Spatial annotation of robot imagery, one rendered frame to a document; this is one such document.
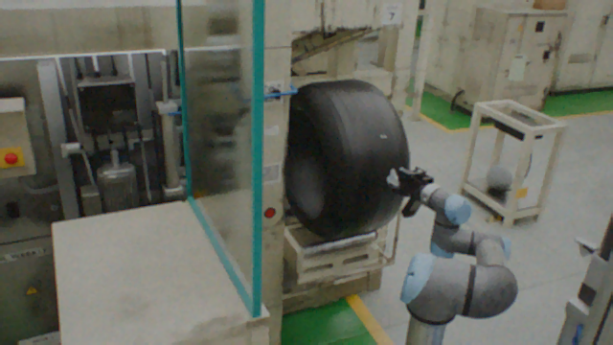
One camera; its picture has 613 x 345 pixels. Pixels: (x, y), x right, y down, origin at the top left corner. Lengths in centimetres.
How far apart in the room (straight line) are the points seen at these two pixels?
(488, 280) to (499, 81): 517
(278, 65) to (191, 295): 81
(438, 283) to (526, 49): 535
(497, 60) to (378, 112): 440
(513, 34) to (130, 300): 546
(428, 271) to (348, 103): 81
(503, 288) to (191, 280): 69
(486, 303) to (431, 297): 11
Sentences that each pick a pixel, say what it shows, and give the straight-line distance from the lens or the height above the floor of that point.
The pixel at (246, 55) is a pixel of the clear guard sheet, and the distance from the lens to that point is 91.
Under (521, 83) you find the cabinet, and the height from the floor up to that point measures 45.
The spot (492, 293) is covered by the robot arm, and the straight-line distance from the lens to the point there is 118.
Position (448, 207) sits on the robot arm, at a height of 131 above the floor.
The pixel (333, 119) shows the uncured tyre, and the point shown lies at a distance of 175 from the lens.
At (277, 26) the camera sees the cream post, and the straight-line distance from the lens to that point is 165.
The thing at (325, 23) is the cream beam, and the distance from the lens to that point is 203.
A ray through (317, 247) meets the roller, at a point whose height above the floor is 91.
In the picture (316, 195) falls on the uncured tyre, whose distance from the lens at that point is 224.
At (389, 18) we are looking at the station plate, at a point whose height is 168.
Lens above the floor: 202
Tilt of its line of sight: 26 degrees down
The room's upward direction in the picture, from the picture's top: 3 degrees clockwise
